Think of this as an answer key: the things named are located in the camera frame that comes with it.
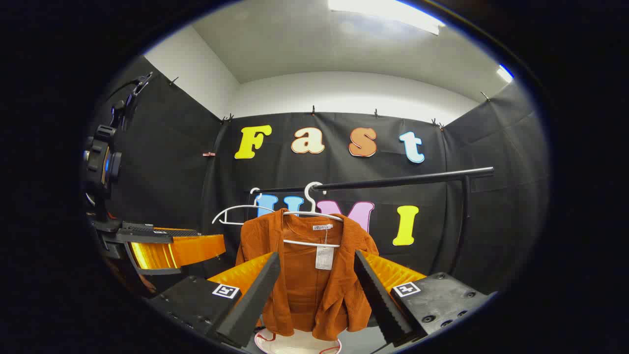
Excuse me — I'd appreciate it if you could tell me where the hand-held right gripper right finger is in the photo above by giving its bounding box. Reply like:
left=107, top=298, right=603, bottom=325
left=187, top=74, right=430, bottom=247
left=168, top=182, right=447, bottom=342
left=354, top=249, right=498, bottom=347

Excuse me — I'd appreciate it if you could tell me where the white laundry hamper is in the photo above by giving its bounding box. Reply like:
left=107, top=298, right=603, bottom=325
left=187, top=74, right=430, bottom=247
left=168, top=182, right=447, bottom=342
left=254, top=328, right=342, bottom=354

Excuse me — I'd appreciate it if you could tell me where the black metal clothes rack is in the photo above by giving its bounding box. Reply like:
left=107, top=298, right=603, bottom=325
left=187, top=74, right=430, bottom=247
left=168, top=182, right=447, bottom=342
left=246, top=166, right=495, bottom=276

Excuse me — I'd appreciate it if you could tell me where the thin white empty hanger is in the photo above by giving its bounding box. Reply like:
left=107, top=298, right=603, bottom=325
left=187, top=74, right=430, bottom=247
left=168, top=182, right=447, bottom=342
left=211, top=187, right=277, bottom=227

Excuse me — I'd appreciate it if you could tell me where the orange corduroy jacket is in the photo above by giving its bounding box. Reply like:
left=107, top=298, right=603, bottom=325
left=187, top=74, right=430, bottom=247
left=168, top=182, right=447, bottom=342
left=235, top=208, right=380, bottom=342

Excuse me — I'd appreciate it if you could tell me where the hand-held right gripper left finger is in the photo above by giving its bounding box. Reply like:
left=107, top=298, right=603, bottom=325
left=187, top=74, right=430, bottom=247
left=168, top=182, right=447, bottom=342
left=147, top=252, right=282, bottom=349

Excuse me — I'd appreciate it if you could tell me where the white plastic clothes hanger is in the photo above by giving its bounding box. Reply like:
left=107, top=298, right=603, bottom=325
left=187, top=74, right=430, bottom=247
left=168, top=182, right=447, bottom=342
left=281, top=181, right=345, bottom=248

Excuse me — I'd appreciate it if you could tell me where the white paper hang tag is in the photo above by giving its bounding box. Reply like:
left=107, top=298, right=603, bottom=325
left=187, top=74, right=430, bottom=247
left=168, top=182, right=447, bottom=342
left=315, top=246, right=335, bottom=271

